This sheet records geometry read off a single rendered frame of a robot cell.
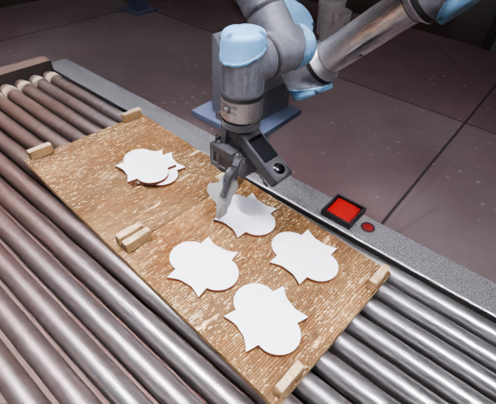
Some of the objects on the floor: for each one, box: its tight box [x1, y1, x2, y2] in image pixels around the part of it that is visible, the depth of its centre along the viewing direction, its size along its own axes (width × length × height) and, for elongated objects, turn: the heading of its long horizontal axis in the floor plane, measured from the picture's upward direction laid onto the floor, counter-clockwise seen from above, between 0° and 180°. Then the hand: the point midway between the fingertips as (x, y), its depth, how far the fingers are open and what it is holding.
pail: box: [316, 0, 347, 35], centre depth 437 cm, size 30×30×37 cm
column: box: [192, 100, 301, 141], centre depth 163 cm, size 38×38×87 cm
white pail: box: [319, 6, 352, 42], centre depth 405 cm, size 30×30×37 cm
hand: (246, 204), depth 83 cm, fingers open, 14 cm apart
